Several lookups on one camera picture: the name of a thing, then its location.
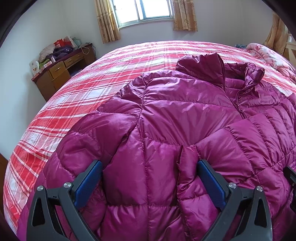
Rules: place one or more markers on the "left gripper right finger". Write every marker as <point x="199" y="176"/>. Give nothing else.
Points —
<point x="244" y="213"/>

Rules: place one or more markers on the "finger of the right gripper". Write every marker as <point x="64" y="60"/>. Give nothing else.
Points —
<point x="290" y="176"/>

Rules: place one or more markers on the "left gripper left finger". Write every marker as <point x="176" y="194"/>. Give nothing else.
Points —
<point x="44" y="222"/>

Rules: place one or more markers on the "magenta puffer down jacket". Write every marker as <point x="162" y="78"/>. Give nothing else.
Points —
<point x="151" y="134"/>

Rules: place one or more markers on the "pink floral folded quilt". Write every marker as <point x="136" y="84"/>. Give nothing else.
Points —
<point x="275" y="60"/>

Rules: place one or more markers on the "cream wooden headboard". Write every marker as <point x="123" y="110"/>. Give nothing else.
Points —
<point x="290" y="50"/>

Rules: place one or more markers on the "red white plaid bedspread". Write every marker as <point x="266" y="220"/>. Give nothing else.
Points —
<point x="93" y="86"/>

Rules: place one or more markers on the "wooden desk with drawers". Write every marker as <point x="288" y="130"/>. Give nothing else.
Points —
<point x="53" y="77"/>

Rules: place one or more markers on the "beige curtain by headboard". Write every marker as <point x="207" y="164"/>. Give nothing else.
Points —
<point x="278" y="35"/>

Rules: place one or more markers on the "clutter pile on desk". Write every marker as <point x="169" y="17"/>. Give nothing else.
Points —
<point x="54" y="52"/>

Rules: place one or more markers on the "right beige window curtain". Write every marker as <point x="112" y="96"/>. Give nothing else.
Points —
<point x="184" y="16"/>

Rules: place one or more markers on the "beige window curtain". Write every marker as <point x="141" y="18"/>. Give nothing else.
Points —
<point x="106" y="21"/>
<point x="184" y="16"/>

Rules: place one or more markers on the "left beige window curtain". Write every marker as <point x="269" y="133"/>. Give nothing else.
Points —
<point x="106" y="21"/>

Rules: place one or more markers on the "window with metal frame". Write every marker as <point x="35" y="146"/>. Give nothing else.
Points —
<point x="133" y="12"/>

